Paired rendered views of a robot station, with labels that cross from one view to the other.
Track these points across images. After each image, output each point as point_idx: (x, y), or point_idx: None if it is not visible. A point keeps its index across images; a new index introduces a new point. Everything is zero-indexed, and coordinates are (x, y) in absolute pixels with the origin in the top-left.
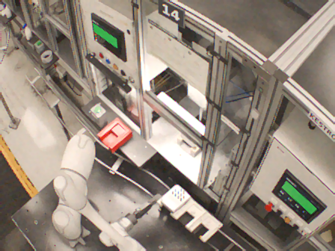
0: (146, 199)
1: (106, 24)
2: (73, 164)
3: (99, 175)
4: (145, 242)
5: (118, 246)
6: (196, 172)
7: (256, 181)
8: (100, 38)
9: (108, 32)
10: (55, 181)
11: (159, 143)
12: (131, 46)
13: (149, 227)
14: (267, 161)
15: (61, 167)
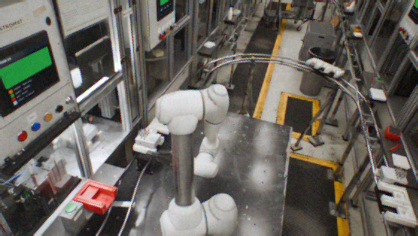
0: (145, 186)
1: (20, 43)
2: (194, 91)
3: (134, 235)
4: None
5: (214, 154)
6: (118, 134)
7: (150, 32)
8: (22, 86)
9: (32, 51)
10: (221, 92)
11: (93, 163)
12: (57, 44)
13: (172, 173)
14: (149, 1)
15: (201, 102)
